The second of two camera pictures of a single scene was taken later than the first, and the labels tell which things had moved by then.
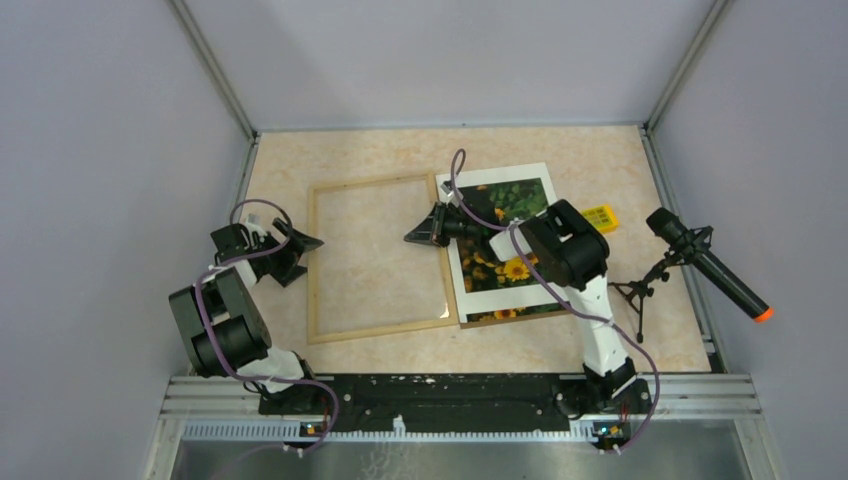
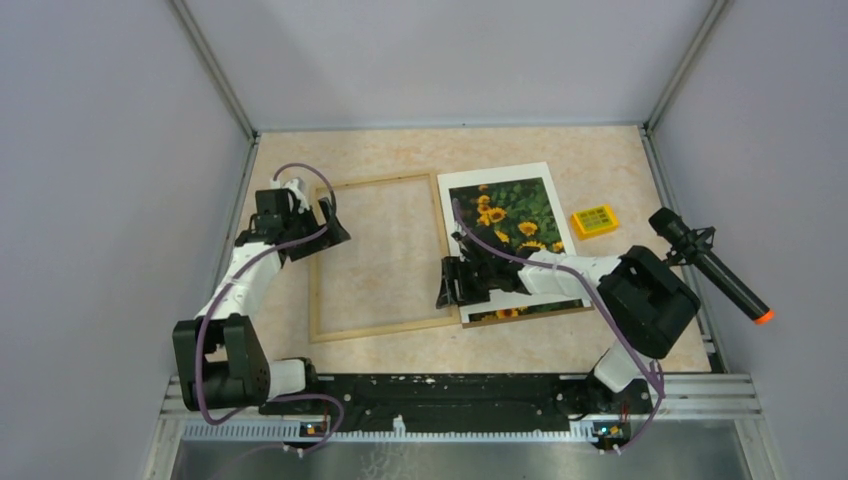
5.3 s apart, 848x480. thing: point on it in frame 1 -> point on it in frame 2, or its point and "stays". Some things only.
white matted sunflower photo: [489, 287] stays
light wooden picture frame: [312, 262] stays
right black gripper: [431, 230] -> [453, 268]
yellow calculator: [603, 217] stays
